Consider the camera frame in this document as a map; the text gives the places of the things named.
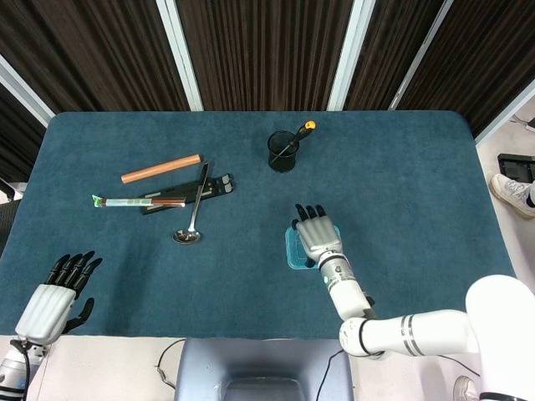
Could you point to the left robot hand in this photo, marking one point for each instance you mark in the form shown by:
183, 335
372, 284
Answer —
46, 311

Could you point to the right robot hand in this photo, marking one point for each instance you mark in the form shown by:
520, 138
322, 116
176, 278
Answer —
319, 234

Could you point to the blue plastic lid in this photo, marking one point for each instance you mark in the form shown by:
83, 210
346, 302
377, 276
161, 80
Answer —
292, 255

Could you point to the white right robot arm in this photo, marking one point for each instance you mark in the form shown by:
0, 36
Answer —
347, 292

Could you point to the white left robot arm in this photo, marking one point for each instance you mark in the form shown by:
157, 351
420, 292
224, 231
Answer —
12, 372

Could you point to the black mesh pen holder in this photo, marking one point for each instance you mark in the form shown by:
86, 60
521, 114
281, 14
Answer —
284, 165

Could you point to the blue velvet tablecloth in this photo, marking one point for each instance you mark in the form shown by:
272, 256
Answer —
251, 292

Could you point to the black mesh chair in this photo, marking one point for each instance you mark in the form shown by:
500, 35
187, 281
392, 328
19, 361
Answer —
8, 225

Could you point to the black flat folding stand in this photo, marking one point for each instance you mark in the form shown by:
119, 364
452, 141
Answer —
217, 186

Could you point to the stainless steel ladle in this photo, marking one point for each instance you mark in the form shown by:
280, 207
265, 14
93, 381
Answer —
186, 236

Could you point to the chopsticks in paper sleeve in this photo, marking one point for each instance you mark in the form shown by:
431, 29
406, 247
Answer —
125, 202

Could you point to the grey robot torso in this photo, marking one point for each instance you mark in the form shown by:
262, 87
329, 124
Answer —
263, 359

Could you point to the wooden rolling pin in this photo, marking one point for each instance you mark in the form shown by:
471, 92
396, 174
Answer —
161, 169

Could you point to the dark brown ribbed partition panel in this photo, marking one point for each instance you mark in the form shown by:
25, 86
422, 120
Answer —
267, 54
92, 54
16, 138
388, 46
480, 54

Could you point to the white sneaker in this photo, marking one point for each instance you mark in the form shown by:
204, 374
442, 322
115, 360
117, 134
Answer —
512, 192
465, 390

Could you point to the black tablet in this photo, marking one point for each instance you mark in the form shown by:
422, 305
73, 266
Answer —
516, 167

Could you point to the white partition frame post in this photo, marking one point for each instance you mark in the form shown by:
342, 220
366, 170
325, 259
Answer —
179, 54
420, 58
351, 54
505, 113
25, 94

